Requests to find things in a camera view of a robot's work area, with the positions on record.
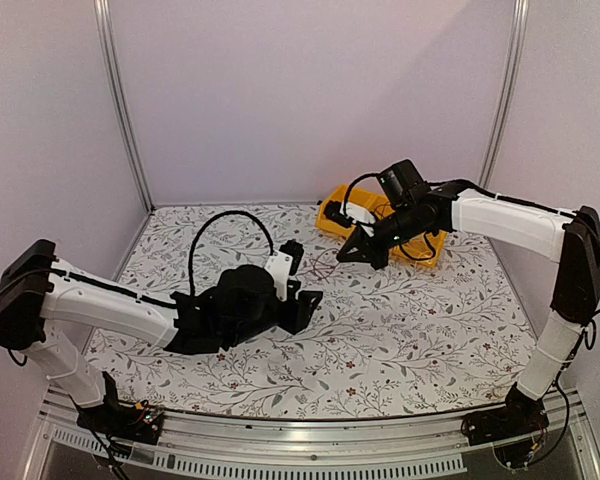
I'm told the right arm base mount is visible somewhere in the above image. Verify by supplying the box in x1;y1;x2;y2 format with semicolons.
460;385;549;469

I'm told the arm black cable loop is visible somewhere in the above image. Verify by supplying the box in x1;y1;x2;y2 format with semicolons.
343;172;381;211
188;209;275;296

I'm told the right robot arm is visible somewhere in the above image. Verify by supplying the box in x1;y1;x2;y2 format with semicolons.
324;159;600;436

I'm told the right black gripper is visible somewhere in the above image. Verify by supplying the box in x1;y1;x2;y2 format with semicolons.
336;204;422;271

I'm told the floral table mat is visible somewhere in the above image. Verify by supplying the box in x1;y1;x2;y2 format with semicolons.
82;203;544;420

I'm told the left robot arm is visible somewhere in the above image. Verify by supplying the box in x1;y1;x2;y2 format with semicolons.
0;239;323;434

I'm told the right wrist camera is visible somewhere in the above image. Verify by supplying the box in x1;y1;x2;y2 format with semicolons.
323;200;376;228

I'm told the left aluminium frame post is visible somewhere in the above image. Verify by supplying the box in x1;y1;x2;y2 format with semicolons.
93;0;155;214

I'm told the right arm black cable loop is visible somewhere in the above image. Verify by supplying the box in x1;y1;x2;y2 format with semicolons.
343;172;381;211

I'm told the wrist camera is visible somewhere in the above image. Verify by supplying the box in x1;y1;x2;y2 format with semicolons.
264;240;304;302
323;200;376;228

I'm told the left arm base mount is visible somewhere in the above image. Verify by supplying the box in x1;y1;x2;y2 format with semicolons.
77;372;165;445

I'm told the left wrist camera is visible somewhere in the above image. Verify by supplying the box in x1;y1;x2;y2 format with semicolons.
264;240;304;302

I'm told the aluminium front rail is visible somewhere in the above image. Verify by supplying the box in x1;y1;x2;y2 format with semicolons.
21;389;600;479

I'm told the aluminium frame post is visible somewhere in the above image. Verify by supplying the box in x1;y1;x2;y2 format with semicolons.
478;0;529;187
93;0;155;214

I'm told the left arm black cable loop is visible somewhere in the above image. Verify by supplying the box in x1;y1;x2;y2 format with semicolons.
188;209;275;296

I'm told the right aluminium frame post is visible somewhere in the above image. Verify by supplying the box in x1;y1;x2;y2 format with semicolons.
478;0;529;187

